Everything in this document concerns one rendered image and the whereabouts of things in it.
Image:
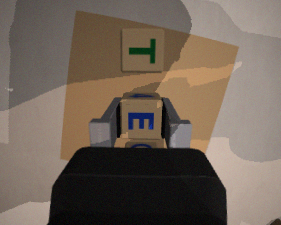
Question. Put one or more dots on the tan flat mat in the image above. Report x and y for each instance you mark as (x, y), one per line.
(195, 78)

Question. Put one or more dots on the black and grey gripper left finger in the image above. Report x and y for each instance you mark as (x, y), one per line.
(104, 131)

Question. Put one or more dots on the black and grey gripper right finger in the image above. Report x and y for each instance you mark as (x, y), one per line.
(177, 132)

